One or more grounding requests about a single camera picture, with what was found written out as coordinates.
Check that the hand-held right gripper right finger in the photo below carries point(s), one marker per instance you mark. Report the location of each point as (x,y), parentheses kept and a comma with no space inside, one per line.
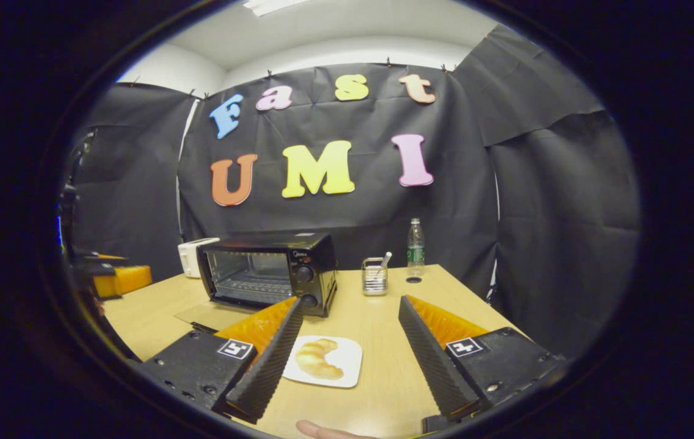
(432,360)

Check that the white stick in holder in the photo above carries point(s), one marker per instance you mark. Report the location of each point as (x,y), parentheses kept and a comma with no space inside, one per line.
(387,258)

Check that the long ceiling light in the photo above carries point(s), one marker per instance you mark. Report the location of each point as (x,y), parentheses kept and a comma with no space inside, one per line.
(267,5)

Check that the white square plate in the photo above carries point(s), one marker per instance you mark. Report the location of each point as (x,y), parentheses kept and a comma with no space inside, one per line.
(350,353)

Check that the black electric oven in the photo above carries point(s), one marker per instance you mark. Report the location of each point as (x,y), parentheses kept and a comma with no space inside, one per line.
(316,256)

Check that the white toaster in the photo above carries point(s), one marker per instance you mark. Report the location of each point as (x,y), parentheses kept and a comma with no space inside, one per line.
(188,259)

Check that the black backdrop cloth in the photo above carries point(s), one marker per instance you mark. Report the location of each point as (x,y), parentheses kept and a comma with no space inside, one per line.
(535,244)

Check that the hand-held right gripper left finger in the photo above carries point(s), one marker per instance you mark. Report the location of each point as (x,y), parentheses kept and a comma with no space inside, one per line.
(270,366)

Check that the clear plastic water bottle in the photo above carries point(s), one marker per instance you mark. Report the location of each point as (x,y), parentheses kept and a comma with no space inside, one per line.
(415,253)

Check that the golden croissant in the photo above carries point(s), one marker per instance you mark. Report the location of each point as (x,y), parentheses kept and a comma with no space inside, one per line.
(319,360)

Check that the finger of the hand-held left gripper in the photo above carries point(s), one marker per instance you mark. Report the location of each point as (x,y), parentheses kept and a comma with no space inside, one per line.
(100,258)
(130,277)

